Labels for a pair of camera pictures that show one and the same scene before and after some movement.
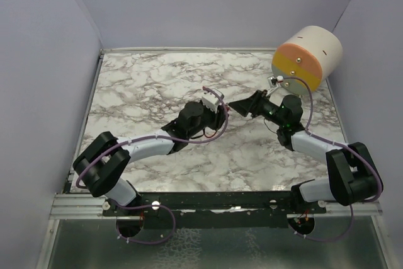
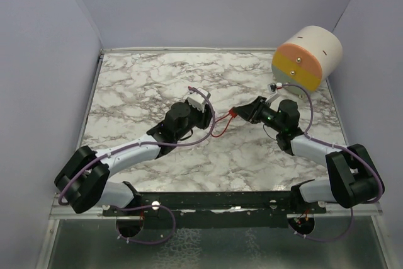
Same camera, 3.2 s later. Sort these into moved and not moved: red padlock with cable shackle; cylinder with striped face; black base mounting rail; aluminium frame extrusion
Moved: red padlock with cable shackle
Not moved: cylinder with striped face; aluminium frame extrusion; black base mounting rail
